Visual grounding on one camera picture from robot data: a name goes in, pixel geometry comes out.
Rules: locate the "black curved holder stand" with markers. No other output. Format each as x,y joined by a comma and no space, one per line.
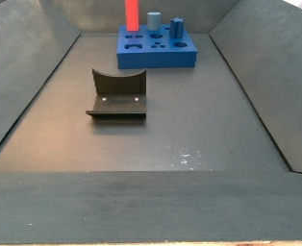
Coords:
120,95

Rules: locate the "blue shape sorting block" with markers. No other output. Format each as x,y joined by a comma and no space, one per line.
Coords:
151,49

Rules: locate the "dark blue star peg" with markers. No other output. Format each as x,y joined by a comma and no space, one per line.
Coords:
176,29

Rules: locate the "light blue cylinder peg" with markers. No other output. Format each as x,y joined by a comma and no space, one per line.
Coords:
154,21

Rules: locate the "red rectangular peg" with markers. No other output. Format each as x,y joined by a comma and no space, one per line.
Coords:
132,20

